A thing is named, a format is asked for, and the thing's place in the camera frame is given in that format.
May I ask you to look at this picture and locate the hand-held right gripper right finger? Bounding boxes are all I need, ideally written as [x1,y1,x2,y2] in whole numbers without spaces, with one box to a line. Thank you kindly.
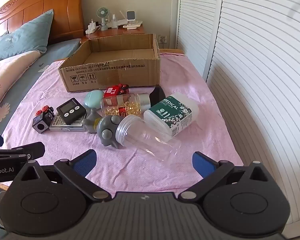
[179,151,278,201]

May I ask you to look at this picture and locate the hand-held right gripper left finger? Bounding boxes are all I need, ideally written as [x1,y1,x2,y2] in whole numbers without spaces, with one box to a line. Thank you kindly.
[17,149,112,202]

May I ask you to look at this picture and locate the grey plastic case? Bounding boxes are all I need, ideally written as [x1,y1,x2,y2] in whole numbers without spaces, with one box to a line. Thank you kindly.
[49,112,87,132]

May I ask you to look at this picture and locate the green label cotton swab box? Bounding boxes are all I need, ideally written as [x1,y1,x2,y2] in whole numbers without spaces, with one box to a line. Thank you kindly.
[143,92,199,137]

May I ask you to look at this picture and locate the clear plastic jar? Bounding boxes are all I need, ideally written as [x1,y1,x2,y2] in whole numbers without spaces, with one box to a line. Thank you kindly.
[116,115,182,161]

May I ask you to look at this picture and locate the clear bottle with yellow capsules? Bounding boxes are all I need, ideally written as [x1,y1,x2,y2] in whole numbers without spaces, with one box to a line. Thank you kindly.
[100,93,150,117]

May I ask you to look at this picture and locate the brown cardboard box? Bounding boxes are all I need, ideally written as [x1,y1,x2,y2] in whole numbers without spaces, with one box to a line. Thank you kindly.
[58,33,162,93]

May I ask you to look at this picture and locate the black cube with red knobs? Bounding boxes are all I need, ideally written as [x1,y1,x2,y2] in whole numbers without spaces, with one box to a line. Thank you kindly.
[32,106,56,133]

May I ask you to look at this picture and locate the grey toy figure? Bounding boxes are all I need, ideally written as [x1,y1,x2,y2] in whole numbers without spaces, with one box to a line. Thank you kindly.
[82,107,103,133]

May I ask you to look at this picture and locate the grey round-headed toy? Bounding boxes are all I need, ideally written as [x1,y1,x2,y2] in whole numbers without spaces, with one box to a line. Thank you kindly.
[96,116,127,150]

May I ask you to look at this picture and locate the black digital timer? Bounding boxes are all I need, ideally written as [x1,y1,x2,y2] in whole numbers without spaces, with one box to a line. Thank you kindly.
[56,97,87,125]

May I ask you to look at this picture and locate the mint green oval case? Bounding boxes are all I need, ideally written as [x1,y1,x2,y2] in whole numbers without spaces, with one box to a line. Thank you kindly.
[84,90,105,109]

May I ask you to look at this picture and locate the cream floral quilt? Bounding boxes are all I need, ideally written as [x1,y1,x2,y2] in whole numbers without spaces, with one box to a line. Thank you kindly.
[0,50,42,130]

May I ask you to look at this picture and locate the red toy vehicle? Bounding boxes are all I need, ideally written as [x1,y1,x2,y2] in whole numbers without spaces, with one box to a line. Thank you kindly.
[104,84,130,98]

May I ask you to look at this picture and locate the black angular object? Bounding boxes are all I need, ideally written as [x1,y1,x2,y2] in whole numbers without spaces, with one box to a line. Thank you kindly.
[149,85,167,107]

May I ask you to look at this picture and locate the white louvered closet door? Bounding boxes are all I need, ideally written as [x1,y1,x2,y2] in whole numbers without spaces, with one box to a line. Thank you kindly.
[176,0,224,80]
[205,0,300,240]

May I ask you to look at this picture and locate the blue pillow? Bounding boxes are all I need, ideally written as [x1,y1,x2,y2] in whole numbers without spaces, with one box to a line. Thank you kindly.
[0,9,54,64]

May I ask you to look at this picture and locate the white power strip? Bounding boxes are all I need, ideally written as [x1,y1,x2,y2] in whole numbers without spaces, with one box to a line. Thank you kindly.
[85,19,102,34]

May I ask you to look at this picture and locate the wooden nightstand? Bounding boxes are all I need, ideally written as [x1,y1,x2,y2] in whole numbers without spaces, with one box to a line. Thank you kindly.
[80,26,145,43]

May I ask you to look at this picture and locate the white rectangular box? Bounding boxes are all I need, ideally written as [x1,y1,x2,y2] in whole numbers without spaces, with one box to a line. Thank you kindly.
[106,20,127,28]

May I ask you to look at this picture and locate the wooden bed headboard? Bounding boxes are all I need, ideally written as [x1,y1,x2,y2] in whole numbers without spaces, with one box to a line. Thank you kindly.
[0,0,85,47]

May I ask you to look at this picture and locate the small green desk fan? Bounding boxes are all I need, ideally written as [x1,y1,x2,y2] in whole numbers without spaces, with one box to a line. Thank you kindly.
[97,7,110,31]

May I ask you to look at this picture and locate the white device on stand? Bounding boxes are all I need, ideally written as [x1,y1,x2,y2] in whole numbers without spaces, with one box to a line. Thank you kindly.
[126,10,137,29]

